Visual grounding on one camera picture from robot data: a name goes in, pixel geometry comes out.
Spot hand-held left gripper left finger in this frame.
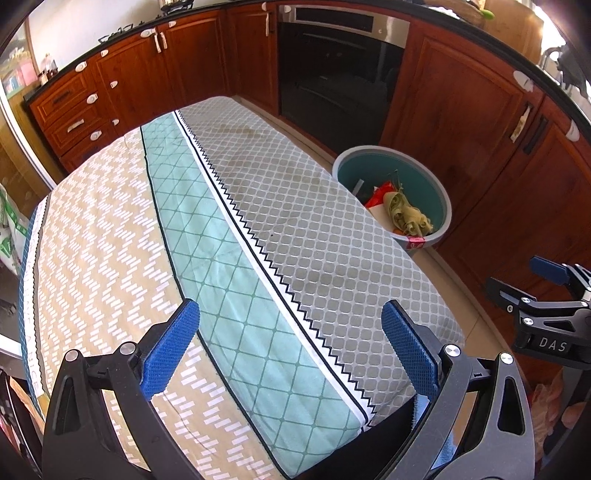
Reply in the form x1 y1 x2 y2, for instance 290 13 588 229
41 299 218 480

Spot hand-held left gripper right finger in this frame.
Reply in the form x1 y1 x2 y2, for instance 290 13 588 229
382 300 537 480

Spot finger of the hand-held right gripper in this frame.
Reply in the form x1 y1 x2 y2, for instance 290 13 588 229
485 276 575 319
530 255 591 303

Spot beige raffia bundle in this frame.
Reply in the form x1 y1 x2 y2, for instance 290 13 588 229
385 191 437 236

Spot grey teal trash bin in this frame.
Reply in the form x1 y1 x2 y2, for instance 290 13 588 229
331 145 452 250

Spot patterned tablecloth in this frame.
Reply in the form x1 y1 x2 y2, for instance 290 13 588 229
18 95 465 467

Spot green white plastic bag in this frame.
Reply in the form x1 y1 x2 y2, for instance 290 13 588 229
0 185 24 273

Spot black built-in oven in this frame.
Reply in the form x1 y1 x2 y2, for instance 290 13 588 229
276 4 411 148

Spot wooden kitchen cabinets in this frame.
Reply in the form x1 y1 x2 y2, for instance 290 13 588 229
23 0 591 352

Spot pink box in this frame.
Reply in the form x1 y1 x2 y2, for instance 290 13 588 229
2 62 38 93

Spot black gas stove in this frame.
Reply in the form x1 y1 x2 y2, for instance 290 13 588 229
97 25 139 44

